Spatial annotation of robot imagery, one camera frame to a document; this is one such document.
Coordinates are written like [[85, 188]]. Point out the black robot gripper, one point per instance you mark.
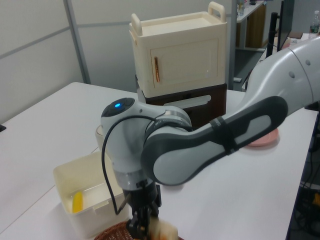
[[142, 197]]

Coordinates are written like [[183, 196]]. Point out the cream and orange bread roll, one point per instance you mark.
[[166, 231]]

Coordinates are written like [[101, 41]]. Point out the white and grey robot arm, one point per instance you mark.
[[180, 155]]

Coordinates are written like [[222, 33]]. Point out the brown wicker oval basket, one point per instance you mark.
[[112, 232]]

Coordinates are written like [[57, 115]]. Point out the yellow toy banana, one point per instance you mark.
[[77, 202]]

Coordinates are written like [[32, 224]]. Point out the open white plastic box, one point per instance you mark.
[[85, 172]]

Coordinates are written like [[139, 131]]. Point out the white lidded square container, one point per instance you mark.
[[98, 136]]

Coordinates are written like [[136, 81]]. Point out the dark brown drawer base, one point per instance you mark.
[[215, 100]]

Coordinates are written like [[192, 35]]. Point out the pink round plate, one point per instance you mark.
[[265, 140]]

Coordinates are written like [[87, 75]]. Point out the black table edge clamp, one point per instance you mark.
[[2, 128]]

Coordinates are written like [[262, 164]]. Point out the wooden background desk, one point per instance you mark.
[[252, 27]]

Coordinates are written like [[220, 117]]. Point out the black monitor stand pole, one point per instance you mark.
[[271, 35]]

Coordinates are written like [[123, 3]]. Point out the black computer monitor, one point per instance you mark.
[[285, 25]]

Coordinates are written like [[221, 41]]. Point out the clear plastic bottle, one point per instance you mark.
[[315, 25]]

